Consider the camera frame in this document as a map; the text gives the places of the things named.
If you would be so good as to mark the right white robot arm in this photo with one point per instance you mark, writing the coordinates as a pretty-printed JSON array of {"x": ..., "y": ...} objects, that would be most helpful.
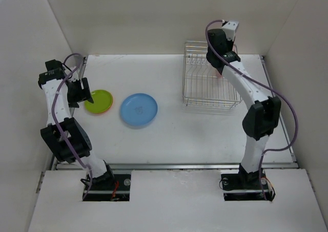
[{"x": 263, "y": 112}]

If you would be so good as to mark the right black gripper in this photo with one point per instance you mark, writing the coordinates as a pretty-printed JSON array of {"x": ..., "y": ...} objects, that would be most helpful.
[{"x": 230, "y": 42}]

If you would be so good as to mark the metal wire dish rack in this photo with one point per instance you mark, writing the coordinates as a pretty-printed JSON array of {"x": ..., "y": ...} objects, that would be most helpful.
[{"x": 202, "y": 85}]

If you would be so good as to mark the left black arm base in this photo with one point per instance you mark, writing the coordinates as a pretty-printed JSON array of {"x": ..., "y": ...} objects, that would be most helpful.
[{"x": 112, "y": 190}]

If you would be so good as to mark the blue plastic plate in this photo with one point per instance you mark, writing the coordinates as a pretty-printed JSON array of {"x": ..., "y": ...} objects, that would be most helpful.
[{"x": 138, "y": 110}]

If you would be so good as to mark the aluminium table rail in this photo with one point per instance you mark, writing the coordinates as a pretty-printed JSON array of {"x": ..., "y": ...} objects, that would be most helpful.
[{"x": 180, "y": 136}]

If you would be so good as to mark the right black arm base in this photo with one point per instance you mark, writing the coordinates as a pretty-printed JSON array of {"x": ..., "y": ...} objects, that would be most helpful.
[{"x": 236, "y": 187}]

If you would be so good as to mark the green plastic plate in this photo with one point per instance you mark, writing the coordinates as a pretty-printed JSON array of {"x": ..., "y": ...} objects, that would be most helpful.
[{"x": 90, "y": 107}]

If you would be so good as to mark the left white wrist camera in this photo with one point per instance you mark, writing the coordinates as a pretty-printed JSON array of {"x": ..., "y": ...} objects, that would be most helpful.
[{"x": 76, "y": 75}]

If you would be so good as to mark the pink plastic plate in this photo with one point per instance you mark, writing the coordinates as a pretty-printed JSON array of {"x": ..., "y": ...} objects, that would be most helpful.
[{"x": 218, "y": 63}]

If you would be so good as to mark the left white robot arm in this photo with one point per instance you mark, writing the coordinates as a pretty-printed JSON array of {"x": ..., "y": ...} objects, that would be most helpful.
[{"x": 64, "y": 136}]

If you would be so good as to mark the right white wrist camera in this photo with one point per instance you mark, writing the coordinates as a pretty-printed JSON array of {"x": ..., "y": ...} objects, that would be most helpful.
[{"x": 230, "y": 28}]

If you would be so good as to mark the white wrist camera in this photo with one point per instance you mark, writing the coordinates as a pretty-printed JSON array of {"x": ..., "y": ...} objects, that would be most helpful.
[
  {"x": 230, "y": 28},
  {"x": 76, "y": 75}
]

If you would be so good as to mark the orange plastic plate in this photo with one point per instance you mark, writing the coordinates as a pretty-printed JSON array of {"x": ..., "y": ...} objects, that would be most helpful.
[{"x": 103, "y": 103}]

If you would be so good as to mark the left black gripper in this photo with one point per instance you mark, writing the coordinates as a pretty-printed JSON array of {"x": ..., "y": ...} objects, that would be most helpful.
[{"x": 73, "y": 101}]

